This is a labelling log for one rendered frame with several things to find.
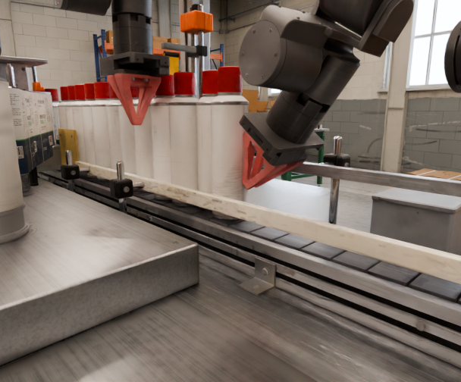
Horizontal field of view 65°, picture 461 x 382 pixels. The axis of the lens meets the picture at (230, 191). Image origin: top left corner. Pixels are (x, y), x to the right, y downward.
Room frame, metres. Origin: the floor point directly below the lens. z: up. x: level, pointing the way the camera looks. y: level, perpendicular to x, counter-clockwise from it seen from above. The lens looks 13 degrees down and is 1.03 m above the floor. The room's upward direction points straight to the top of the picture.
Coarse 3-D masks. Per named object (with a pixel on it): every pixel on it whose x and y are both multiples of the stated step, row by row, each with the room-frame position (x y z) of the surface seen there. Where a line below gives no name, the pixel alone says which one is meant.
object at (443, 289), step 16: (80, 176) 0.82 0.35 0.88; (176, 208) 0.54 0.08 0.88; (192, 208) 0.54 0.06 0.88; (224, 224) 0.46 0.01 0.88; (240, 224) 0.46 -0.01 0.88; (256, 224) 0.46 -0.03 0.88; (272, 240) 0.41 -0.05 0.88; (288, 240) 0.40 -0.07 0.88; (304, 240) 0.40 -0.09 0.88; (320, 256) 0.36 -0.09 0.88; (336, 256) 0.36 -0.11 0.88; (352, 256) 0.35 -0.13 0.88; (368, 272) 0.32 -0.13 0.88; (384, 272) 0.32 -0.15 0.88; (400, 272) 0.32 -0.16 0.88; (416, 272) 0.32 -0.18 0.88; (416, 288) 0.29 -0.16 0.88; (432, 288) 0.29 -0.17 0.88; (448, 288) 0.29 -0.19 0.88
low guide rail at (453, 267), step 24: (96, 168) 0.73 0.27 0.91; (168, 192) 0.55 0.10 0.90; (192, 192) 0.51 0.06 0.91; (240, 216) 0.44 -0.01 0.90; (264, 216) 0.41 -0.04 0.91; (288, 216) 0.38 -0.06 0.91; (336, 240) 0.34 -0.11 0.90; (360, 240) 0.32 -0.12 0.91; (384, 240) 0.31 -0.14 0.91; (408, 264) 0.29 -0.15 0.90; (432, 264) 0.28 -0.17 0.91; (456, 264) 0.27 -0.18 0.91
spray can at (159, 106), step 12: (168, 84) 0.60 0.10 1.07; (156, 96) 0.61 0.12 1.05; (168, 96) 0.60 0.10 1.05; (156, 108) 0.59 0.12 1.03; (168, 108) 0.59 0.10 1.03; (156, 120) 0.59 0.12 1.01; (168, 120) 0.59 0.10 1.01; (156, 132) 0.59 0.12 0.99; (168, 132) 0.59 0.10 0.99; (156, 144) 0.59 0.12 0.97; (168, 144) 0.59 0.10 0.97; (156, 156) 0.59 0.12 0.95; (168, 156) 0.59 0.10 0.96; (156, 168) 0.60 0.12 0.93; (168, 168) 0.59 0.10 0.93; (168, 180) 0.59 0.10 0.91
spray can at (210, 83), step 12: (204, 72) 0.54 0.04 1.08; (216, 72) 0.54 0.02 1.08; (204, 84) 0.54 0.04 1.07; (216, 84) 0.54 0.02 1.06; (204, 96) 0.54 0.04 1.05; (204, 108) 0.53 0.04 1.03; (204, 120) 0.53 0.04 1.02; (204, 132) 0.53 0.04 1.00; (204, 144) 0.53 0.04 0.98; (204, 156) 0.53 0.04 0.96; (204, 168) 0.53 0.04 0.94; (204, 180) 0.53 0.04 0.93
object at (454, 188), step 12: (300, 168) 0.47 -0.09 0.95; (312, 168) 0.46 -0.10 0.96; (324, 168) 0.44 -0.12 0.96; (336, 168) 0.43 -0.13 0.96; (348, 168) 0.42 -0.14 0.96; (360, 180) 0.41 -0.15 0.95; (372, 180) 0.40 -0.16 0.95; (384, 180) 0.39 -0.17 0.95; (396, 180) 0.38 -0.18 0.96; (408, 180) 0.37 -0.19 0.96; (420, 180) 0.36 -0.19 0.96; (432, 180) 0.35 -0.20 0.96; (444, 180) 0.35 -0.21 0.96; (456, 180) 0.35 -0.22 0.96; (432, 192) 0.35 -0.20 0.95; (444, 192) 0.35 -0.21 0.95; (456, 192) 0.34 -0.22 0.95
